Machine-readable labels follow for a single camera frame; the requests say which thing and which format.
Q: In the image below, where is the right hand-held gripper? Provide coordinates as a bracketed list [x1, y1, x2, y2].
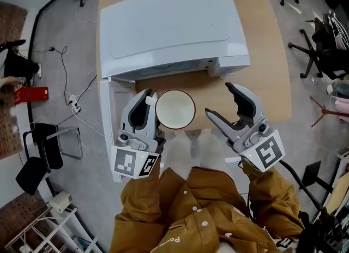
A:
[204, 81, 286, 173]

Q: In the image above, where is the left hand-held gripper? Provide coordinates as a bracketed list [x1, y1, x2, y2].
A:
[111, 88, 166, 179]

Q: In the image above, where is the white cup with dark rim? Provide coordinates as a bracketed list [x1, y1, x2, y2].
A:
[154, 89, 196, 131]

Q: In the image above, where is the person's right forearm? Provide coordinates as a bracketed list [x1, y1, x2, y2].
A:
[241, 160, 302, 236]

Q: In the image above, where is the person's left forearm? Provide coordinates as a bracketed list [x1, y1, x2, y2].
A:
[119, 158, 166, 222]

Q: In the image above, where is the person's right leg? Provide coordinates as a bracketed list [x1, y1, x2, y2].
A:
[195, 128, 229, 170]

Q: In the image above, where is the white power strip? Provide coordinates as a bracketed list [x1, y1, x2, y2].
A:
[68, 94, 82, 114]

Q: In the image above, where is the red tripod stand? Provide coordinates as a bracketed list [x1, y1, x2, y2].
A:
[310, 95, 349, 128]

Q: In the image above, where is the black triangular stand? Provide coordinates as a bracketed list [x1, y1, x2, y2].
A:
[302, 160, 334, 194]

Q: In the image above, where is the person's brown jacket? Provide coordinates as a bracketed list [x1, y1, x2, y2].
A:
[109, 166, 306, 253]

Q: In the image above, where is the red box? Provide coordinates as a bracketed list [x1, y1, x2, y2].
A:
[14, 86, 50, 106]

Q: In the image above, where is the small white appliance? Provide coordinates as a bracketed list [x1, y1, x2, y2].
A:
[48, 190, 73, 214]

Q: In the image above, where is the cardboard sheet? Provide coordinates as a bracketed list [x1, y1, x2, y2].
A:
[324, 172, 349, 215]

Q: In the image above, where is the brown pegboard panel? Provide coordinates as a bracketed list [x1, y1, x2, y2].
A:
[0, 1, 28, 161]

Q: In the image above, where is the thin black cable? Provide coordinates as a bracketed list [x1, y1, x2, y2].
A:
[48, 45, 98, 106]

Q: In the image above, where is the thick black gripper cable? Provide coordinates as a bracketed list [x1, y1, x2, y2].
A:
[278, 160, 329, 213]

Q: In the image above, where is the black metal frame chair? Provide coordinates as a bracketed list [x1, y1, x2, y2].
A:
[15, 122, 83, 196]

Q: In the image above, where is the thick black floor cable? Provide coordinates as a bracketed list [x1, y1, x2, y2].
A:
[27, 0, 65, 143]

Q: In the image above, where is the white wire shelf rack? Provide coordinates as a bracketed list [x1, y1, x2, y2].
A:
[4, 207, 97, 253]

